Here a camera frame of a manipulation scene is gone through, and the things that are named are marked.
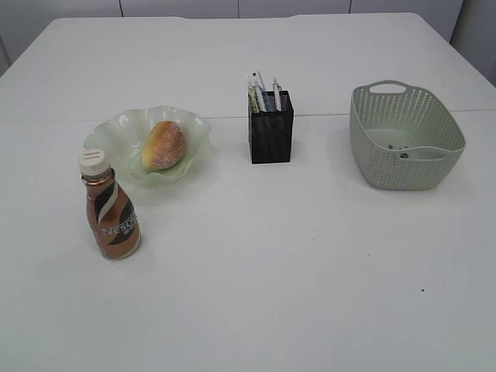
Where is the white grey pen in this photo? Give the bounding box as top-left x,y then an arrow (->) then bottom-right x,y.
273,77 -> 282,112

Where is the black mesh pen holder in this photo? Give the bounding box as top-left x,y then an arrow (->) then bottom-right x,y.
248,90 -> 294,164

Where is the beige white pen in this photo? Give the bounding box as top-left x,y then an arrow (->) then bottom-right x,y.
247,85 -> 260,113

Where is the clear plastic ruler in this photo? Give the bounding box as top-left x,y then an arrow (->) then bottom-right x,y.
244,71 -> 266,90

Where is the sugared bread loaf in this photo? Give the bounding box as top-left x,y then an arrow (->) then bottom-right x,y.
141,121 -> 186,171

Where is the frosted green ruffled glass plate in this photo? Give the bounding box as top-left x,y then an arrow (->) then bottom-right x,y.
83,105 -> 212,187

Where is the blue grey pen crossed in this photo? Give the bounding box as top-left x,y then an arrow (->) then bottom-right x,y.
253,79 -> 274,112

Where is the green plastic woven basket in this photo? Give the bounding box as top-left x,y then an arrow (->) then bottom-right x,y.
350,81 -> 466,191

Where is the brown Nescafe coffee bottle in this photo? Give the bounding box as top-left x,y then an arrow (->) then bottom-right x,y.
78,149 -> 141,260

